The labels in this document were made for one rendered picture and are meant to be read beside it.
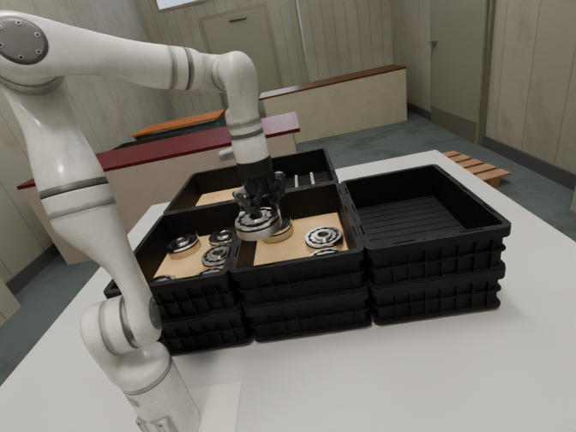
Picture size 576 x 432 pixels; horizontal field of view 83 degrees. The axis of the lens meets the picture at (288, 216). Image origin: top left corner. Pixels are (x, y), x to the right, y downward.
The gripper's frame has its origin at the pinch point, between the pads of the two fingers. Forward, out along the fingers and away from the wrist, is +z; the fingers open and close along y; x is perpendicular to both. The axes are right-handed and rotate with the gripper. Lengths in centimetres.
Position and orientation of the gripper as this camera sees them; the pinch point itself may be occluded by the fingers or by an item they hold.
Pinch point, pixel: (267, 214)
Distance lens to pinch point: 76.5
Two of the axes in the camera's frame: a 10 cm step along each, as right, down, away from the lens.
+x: -6.3, -2.3, 7.4
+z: 2.0, 8.7, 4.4
